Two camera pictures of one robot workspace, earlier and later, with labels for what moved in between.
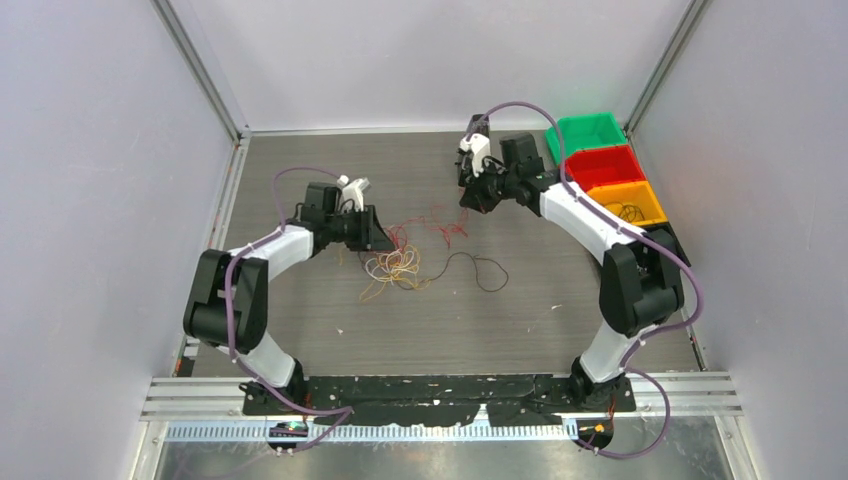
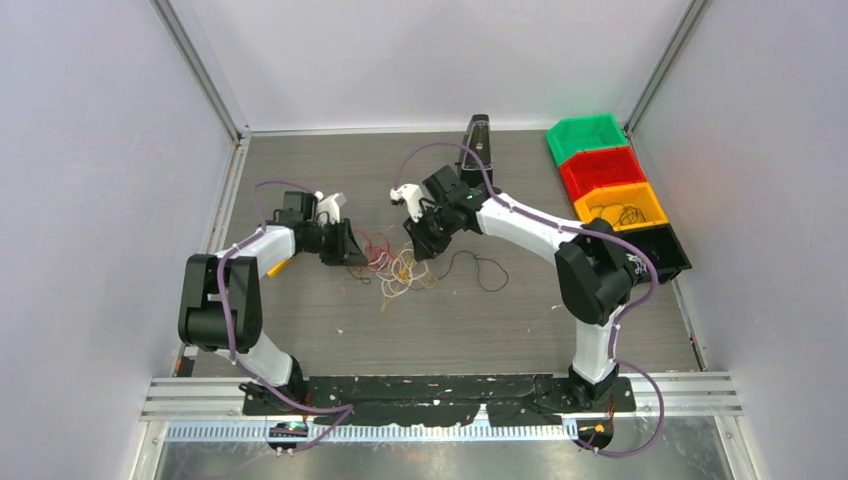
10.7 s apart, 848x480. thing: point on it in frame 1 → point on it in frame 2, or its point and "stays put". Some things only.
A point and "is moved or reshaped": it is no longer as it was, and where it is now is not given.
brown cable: [628, 211] stays put
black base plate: [506, 400] stays put
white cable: [385, 267] is moved or reshaped
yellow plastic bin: [633, 202] stays put
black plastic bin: [663, 234] stays put
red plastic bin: [609, 166] stays put
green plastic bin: [585, 131] stays put
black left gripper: [370, 236] → [346, 251]
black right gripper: [474, 197] → [425, 246]
